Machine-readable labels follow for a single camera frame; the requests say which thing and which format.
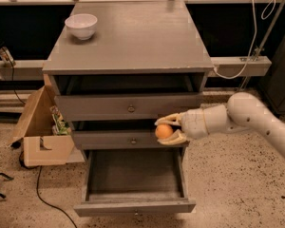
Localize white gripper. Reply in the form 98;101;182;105
155;109;208;145

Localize orange fruit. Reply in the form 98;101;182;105
155;123;173;139

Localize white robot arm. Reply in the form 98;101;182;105
155;92;285;159

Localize grey bottom drawer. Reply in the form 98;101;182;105
74;148;196;217

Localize grey drawer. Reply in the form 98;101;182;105
74;148;196;217
54;73;201;122
70;119;194;150

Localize grey wooden drawer cabinet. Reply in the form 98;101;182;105
42;0;215;157

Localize grey middle drawer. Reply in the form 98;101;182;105
70;119;194;150

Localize grey top drawer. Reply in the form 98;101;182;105
54;73;201;122

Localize dark grey side cabinet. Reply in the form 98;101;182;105
258;35;285;114

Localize green snack packets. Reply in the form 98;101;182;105
50;105;71;136

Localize open cardboard box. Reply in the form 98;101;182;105
8;74;82;167

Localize white ceramic bowl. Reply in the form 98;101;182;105
65;13;98;40

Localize white hanging cable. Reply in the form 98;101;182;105
212;0;277;80

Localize black floor cable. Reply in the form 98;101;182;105
18;149;79;228

